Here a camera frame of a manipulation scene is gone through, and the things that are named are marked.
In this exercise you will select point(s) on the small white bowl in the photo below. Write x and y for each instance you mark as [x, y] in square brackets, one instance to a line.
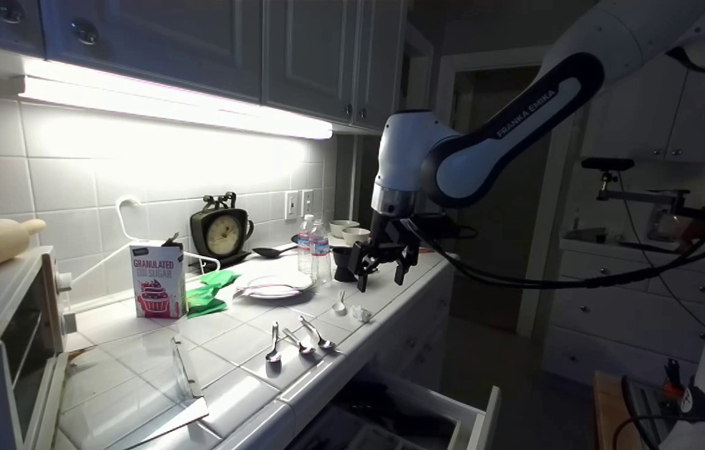
[343, 227]

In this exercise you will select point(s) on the flat metal spatula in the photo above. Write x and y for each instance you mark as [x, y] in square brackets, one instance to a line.
[186, 413]

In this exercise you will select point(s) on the white plate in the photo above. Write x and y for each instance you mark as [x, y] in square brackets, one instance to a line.
[273, 288]

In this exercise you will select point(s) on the black clamp stand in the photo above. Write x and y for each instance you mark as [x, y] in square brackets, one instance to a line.
[606, 164]

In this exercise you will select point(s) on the small silver object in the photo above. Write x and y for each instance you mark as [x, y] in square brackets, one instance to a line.
[340, 304]
[364, 317]

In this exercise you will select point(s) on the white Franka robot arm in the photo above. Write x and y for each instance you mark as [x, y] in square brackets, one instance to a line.
[493, 158]

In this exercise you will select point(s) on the clear plastic water bottle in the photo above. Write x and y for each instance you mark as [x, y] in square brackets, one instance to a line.
[306, 247]
[324, 259]

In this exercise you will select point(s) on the white open drawer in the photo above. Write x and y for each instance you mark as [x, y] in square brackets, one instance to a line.
[479, 427]

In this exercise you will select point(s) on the white upper cabinets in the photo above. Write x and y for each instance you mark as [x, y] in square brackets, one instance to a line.
[204, 42]

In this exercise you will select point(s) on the round cabinet knob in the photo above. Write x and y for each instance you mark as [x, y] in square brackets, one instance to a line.
[83, 32]

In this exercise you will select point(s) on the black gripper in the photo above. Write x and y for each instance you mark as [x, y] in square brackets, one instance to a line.
[385, 238]

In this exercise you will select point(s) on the black alarm clock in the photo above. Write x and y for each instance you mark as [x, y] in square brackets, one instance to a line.
[223, 235]

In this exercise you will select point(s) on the white drawer chest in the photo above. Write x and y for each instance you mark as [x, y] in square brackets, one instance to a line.
[618, 327]

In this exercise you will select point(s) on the under cabinet light strip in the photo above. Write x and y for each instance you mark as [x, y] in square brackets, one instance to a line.
[161, 100]

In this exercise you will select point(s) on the white wall outlet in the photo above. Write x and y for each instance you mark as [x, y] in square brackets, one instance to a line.
[309, 203]
[290, 205]

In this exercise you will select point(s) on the pink white carton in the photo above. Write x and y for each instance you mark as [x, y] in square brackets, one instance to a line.
[156, 288]

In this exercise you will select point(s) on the black ladle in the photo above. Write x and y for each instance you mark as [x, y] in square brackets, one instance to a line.
[268, 252]

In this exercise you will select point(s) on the green cloth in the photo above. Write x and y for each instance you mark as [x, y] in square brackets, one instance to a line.
[205, 297]

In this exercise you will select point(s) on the wooden platform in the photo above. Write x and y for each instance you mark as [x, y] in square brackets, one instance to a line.
[611, 415]

